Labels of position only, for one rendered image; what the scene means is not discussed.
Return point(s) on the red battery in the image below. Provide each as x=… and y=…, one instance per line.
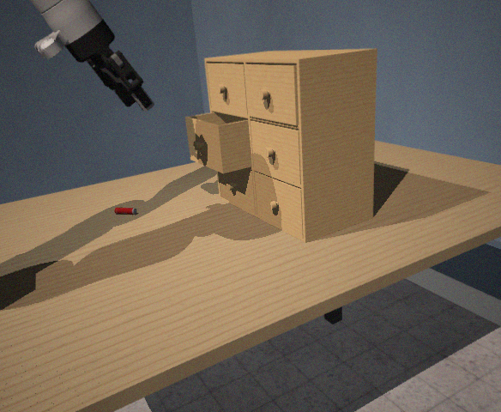
x=127, y=211

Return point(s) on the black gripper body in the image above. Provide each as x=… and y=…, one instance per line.
x=94, y=45

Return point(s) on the small wooden chest of drawers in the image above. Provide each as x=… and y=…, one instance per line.
x=337, y=109

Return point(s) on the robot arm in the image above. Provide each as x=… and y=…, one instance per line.
x=68, y=19

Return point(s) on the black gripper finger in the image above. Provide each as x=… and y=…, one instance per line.
x=121, y=92
x=117, y=61

